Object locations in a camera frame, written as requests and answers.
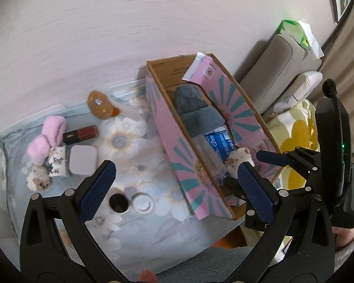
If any white square compact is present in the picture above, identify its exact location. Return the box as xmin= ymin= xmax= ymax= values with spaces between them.
xmin=69 ymin=145 xmax=98 ymax=176

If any pink teal cardboard box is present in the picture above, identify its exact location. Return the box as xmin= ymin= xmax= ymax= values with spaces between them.
xmin=146 ymin=53 xmax=279 ymax=220

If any pink fluffy headband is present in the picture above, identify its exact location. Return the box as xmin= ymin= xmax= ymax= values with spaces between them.
xmin=27 ymin=116 xmax=67 ymax=166

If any blue tissue packet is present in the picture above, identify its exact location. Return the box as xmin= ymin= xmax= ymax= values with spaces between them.
xmin=204 ymin=126 xmax=235 ymax=162

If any black round cap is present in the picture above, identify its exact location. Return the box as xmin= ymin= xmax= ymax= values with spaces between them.
xmin=109 ymin=194 xmax=130 ymax=213

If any white tray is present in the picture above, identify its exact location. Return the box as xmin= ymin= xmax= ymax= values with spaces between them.
xmin=0 ymin=79 xmax=146 ymax=212

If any white pillow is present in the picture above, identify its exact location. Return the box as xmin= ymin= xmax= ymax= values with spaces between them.
xmin=262 ymin=71 xmax=323 ymax=122

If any right hand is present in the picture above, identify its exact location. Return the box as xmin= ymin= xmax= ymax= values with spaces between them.
xmin=332 ymin=227 xmax=354 ymax=251

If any left hand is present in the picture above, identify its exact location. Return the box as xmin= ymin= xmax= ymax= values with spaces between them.
xmin=137 ymin=268 xmax=159 ymax=283

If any clear cotton swab box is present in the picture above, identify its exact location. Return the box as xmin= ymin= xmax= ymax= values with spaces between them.
xmin=192 ymin=135 xmax=228 ymax=185

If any green white plastic bag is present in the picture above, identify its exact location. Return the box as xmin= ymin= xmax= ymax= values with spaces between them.
xmin=278 ymin=20 xmax=324 ymax=59

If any white speckled plush pad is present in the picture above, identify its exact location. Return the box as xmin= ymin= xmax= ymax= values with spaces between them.
xmin=224 ymin=148 xmax=254 ymax=179

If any black white printed packet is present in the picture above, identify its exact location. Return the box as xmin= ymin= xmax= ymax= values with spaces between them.
xmin=47 ymin=146 xmax=69 ymax=178

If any floral blue cloth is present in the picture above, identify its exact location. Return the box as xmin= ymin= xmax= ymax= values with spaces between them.
xmin=0 ymin=86 xmax=243 ymax=280

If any grey knit hat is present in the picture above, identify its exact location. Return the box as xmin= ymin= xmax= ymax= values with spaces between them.
xmin=174 ymin=84 xmax=225 ymax=137

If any red lipstick tube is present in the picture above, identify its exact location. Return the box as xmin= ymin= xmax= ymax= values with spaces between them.
xmin=63 ymin=125 xmax=98 ymax=145

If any grey sofa cushion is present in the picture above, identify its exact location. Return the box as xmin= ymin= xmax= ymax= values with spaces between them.
xmin=234 ymin=34 xmax=322 ymax=114

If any brown plush duck toy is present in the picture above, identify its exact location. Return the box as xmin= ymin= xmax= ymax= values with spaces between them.
xmin=87 ymin=90 xmax=121 ymax=120

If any yellow floral bedsheet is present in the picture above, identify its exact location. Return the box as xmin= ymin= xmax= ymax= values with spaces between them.
xmin=267 ymin=99 xmax=319 ymax=190

